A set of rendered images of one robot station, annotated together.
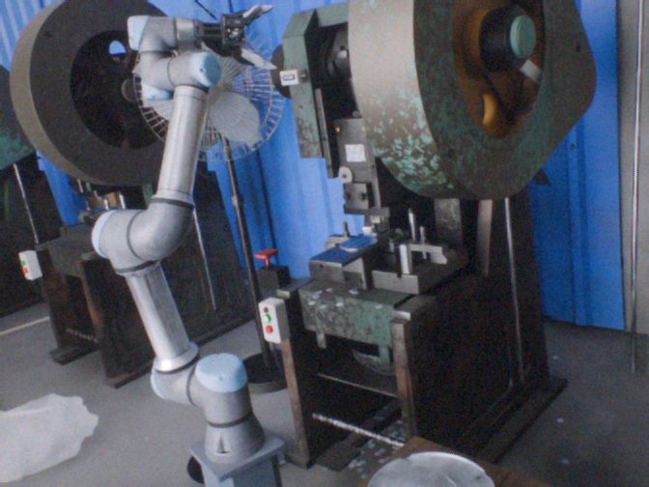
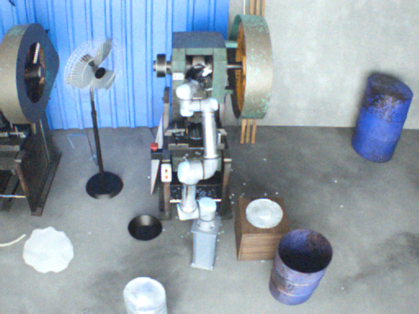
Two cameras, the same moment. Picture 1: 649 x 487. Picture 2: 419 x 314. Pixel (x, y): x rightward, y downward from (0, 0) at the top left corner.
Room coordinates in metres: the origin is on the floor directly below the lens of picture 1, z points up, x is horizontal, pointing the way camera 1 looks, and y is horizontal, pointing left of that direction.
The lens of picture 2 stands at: (0.24, 1.82, 2.63)
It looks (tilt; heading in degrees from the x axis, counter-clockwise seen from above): 38 degrees down; 310
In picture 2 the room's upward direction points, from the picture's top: 3 degrees clockwise
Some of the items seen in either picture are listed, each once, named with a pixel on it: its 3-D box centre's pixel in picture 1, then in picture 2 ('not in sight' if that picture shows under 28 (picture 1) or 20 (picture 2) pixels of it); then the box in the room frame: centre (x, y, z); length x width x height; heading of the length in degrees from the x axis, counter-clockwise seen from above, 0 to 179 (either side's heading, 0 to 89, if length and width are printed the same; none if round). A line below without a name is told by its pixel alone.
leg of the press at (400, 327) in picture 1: (485, 321); (223, 147); (2.02, -0.47, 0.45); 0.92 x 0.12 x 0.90; 137
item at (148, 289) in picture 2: not in sight; (144, 294); (1.43, 1.02, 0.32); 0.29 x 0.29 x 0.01
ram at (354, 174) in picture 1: (364, 158); (196, 100); (2.07, -0.15, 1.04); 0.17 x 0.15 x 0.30; 137
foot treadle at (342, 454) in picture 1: (382, 424); not in sight; (2.00, -0.09, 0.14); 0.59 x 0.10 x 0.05; 137
